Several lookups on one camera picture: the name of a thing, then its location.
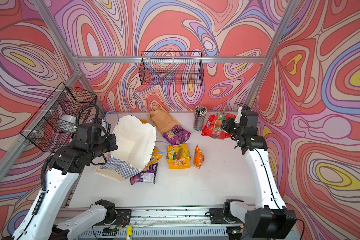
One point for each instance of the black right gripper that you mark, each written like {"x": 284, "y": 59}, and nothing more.
{"x": 228, "y": 126}

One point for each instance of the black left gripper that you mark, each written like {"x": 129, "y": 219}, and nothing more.
{"x": 110, "y": 142}

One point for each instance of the red fruit snack bag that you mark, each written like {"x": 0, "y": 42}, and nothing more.
{"x": 212, "y": 127}

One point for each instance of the checkered paper bag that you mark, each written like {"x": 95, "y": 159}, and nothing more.
{"x": 136, "y": 143}

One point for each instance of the orange snack bag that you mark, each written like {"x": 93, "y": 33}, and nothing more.
{"x": 198, "y": 157}

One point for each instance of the purple grape snack bag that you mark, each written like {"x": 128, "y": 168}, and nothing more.
{"x": 177, "y": 135}

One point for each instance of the yellow jelly snack bag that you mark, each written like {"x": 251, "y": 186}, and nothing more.
{"x": 178, "y": 157}

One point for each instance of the tan snack bag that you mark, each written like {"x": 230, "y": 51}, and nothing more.
{"x": 163, "y": 120}

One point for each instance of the yellow mango snack bag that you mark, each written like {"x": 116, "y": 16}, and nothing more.
{"x": 155, "y": 157}

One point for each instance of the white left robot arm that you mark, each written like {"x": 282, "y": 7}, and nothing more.
{"x": 58, "y": 174}

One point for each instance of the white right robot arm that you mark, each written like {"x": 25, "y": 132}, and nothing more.
{"x": 269, "y": 218}

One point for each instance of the purple berries snack bag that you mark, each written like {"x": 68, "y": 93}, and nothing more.
{"x": 148, "y": 175}

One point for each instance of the silver bowl in basket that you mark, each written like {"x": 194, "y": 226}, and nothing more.
{"x": 68, "y": 119}

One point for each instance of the cup of straws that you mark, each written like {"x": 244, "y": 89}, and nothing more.
{"x": 199, "y": 115}

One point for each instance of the black wire basket left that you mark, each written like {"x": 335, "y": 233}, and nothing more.
{"x": 44, "y": 130}

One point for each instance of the black wire basket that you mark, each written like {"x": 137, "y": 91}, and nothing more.
{"x": 167, "y": 68}
{"x": 44, "y": 130}

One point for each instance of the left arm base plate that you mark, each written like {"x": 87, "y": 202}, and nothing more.
{"x": 122, "y": 219}

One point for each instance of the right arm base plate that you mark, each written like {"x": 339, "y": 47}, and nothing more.
{"x": 219, "y": 216}

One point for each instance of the black wire basket back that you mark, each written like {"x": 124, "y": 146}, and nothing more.
{"x": 167, "y": 68}

